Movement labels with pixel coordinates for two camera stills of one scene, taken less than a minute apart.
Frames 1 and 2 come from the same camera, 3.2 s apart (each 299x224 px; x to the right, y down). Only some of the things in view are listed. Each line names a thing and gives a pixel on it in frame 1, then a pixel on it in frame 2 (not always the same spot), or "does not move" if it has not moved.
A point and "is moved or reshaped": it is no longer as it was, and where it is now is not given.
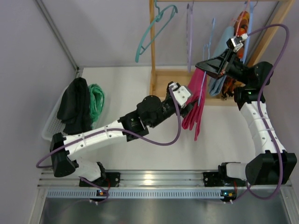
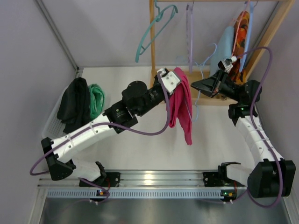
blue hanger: [251, 4] does not move
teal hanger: [139, 52] does not move
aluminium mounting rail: [163, 178] does not move
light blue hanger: [208, 46] to [199, 90]
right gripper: [228, 63] to [219, 82]
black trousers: [74, 109] does not move
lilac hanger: [189, 12] does not move
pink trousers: [198, 85] is moved or reshaped
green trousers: [96, 103] does not move
